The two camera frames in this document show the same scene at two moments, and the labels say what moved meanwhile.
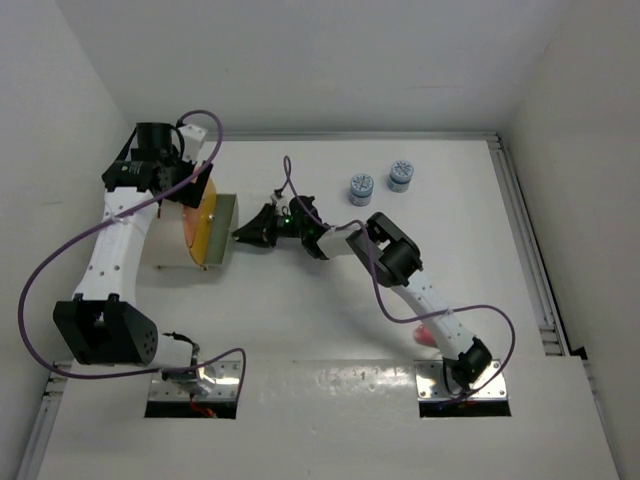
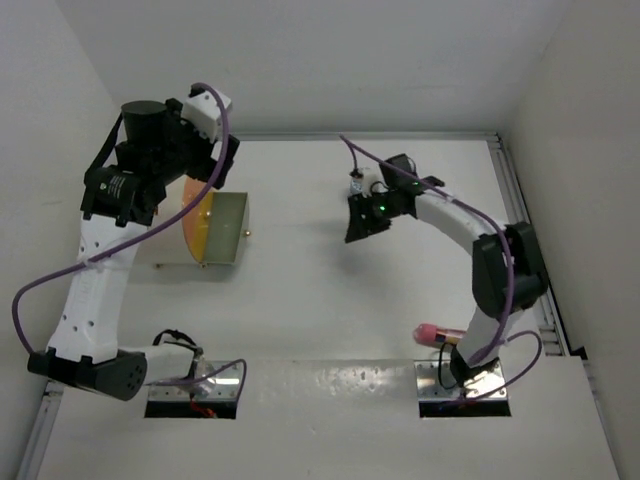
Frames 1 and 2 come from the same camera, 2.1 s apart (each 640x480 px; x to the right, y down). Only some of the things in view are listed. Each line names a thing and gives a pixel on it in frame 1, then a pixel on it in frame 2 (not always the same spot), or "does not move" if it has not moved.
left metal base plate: x=226 y=375 does not move
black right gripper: x=262 y=230 -> x=359 y=227
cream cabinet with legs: x=163 y=242 does not move
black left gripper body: x=190 y=194 -> x=188 y=151
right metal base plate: x=431 y=383 does not move
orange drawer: x=199 y=224 does not move
